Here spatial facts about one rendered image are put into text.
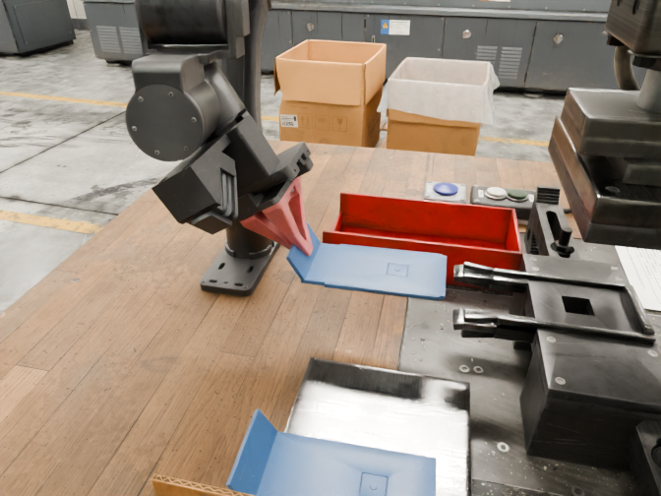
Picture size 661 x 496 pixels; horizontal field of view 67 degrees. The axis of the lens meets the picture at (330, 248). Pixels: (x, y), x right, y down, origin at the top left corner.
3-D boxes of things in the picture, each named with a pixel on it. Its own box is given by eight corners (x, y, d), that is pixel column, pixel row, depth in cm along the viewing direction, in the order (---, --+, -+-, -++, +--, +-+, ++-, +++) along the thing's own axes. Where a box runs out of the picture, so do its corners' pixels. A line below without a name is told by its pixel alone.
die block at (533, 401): (509, 312, 61) (520, 260, 57) (597, 324, 59) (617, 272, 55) (525, 455, 44) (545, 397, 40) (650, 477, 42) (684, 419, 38)
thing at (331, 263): (305, 244, 56) (304, 220, 54) (446, 258, 53) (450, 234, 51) (287, 280, 50) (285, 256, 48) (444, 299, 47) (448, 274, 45)
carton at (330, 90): (304, 129, 339) (302, 37, 308) (384, 137, 326) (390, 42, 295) (271, 162, 291) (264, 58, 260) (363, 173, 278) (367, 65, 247)
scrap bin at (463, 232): (339, 225, 78) (340, 191, 75) (507, 244, 74) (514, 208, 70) (322, 269, 68) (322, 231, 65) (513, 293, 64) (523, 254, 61)
